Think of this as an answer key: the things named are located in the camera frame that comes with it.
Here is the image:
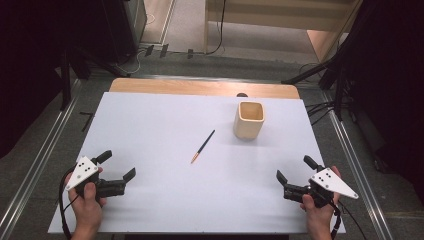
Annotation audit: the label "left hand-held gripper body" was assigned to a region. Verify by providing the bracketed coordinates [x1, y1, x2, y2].
[64, 155, 128, 201]

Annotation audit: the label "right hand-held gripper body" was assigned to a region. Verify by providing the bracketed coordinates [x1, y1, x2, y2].
[283, 167, 360, 208]

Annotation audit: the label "light wooden pen holder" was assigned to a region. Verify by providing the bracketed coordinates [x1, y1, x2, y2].
[232, 100, 266, 141]

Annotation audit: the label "dark pencil with orange end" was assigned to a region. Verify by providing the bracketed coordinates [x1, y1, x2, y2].
[190, 129, 216, 165]

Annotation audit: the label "person's right hand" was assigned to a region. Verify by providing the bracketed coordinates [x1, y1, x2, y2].
[299, 165, 343, 233]

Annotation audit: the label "person's left hand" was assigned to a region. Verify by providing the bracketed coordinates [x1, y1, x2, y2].
[64, 166, 108, 233]

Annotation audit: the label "white table sheet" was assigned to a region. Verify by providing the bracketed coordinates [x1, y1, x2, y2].
[48, 91, 346, 235]

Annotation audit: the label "black metal stand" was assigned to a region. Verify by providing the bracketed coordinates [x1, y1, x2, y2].
[59, 44, 132, 112]
[280, 39, 354, 123]

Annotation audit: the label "wooden table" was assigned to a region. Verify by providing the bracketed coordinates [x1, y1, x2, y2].
[108, 77, 301, 100]

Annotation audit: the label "dark curtain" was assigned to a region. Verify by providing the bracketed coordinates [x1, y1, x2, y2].
[0, 0, 145, 159]
[341, 0, 424, 203]

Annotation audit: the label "light wooden furniture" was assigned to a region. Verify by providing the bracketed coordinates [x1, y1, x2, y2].
[203, 0, 364, 63]

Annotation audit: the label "metal floor rail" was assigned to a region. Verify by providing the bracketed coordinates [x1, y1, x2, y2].
[0, 79, 83, 240]
[320, 90, 395, 240]

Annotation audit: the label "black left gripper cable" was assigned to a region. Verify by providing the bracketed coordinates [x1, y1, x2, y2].
[58, 165, 81, 240]

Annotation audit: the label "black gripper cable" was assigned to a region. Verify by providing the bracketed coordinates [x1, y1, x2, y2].
[329, 199, 368, 240]
[58, 165, 81, 240]

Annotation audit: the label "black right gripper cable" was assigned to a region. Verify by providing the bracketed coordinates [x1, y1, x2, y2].
[329, 199, 368, 240]

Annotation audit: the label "black floor cables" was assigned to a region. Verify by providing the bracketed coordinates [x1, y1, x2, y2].
[304, 100, 336, 127]

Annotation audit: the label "white floor cable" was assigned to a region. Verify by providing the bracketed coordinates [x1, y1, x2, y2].
[115, 49, 148, 76]

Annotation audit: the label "hanging black cable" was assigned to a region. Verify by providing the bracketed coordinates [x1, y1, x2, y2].
[205, 0, 228, 56]

